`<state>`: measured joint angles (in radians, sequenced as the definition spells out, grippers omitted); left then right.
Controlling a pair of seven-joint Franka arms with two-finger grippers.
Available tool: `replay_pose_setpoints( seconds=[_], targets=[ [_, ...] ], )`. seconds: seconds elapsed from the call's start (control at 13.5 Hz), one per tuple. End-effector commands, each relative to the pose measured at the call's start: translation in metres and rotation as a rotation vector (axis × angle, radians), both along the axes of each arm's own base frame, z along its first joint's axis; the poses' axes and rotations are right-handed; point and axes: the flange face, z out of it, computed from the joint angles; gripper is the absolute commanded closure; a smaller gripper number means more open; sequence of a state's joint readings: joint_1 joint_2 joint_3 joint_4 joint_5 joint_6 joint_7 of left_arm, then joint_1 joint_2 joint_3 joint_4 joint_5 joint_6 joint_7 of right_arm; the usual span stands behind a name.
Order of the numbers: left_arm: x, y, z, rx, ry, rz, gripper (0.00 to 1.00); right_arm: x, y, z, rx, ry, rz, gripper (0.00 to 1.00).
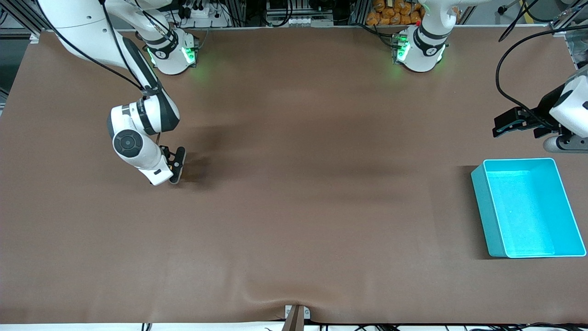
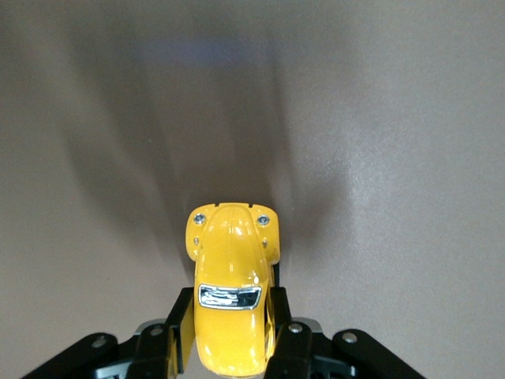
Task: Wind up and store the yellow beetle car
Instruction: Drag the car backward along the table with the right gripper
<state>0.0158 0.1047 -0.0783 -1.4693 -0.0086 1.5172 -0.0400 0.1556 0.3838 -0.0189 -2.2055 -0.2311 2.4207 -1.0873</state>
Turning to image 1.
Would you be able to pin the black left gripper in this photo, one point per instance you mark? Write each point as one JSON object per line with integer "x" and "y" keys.
{"x": 545, "y": 109}

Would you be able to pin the brown wooden strip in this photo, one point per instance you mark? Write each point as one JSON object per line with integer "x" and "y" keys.
{"x": 294, "y": 322}

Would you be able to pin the aluminium frame profile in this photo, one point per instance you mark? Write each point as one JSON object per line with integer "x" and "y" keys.
{"x": 27, "y": 14}

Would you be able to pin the metal table edge bracket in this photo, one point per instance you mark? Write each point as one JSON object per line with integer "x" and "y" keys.
{"x": 307, "y": 313}

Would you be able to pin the brown table mat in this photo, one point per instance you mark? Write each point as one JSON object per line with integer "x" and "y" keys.
{"x": 294, "y": 184}

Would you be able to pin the orange snack packets pile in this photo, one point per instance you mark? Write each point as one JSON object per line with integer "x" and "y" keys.
{"x": 395, "y": 14}

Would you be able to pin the turquoise plastic bin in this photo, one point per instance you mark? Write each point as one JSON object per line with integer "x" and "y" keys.
{"x": 528, "y": 216}

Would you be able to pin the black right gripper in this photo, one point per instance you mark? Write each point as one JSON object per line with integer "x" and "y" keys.
{"x": 165, "y": 151}

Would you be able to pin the white power strip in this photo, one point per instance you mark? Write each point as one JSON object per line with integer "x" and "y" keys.
{"x": 202, "y": 16}

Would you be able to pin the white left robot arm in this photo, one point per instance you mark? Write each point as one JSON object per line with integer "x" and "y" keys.
{"x": 422, "y": 50}

